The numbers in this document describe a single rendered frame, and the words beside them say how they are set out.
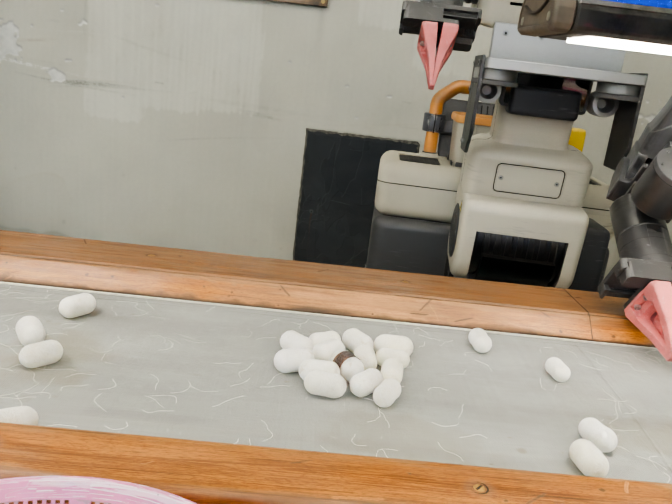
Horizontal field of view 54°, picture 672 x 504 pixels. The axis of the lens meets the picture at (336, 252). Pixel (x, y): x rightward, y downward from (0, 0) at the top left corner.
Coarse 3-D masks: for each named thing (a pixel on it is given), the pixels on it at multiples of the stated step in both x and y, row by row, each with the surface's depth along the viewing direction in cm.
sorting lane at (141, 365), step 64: (0, 320) 62; (64, 320) 64; (128, 320) 65; (192, 320) 67; (256, 320) 69; (320, 320) 71; (384, 320) 73; (0, 384) 51; (64, 384) 52; (128, 384) 53; (192, 384) 55; (256, 384) 56; (448, 384) 60; (512, 384) 61; (576, 384) 63; (640, 384) 65; (320, 448) 48; (384, 448) 49; (448, 448) 50; (512, 448) 51; (640, 448) 53
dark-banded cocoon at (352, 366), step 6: (336, 354) 59; (330, 360) 59; (348, 360) 57; (354, 360) 57; (342, 366) 57; (348, 366) 57; (354, 366) 57; (360, 366) 57; (342, 372) 57; (348, 372) 57; (354, 372) 57; (348, 378) 57
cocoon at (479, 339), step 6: (474, 330) 69; (480, 330) 68; (468, 336) 69; (474, 336) 68; (480, 336) 67; (486, 336) 67; (474, 342) 67; (480, 342) 67; (486, 342) 67; (474, 348) 67; (480, 348) 67; (486, 348) 67
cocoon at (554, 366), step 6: (552, 360) 64; (558, 360) 64; (546, 366) 64; (552, 366) 63; (558, 366) 63; (564, 366) 62; (552, 372) 63; (558, 372) 62; (564, 372) 62; (570, 372) 63; (558, 378) 62; (564, 378) 62
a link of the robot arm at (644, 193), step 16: (624, 160) 82; (656, 160) 71; (624, 176) 81; (640, 176) 78; (656, 176) 71; (608, 192) 83; (624, 192) 81; (640, 192) 74; (656, 192) 72; (640, 208) 74; (656, 208) 73
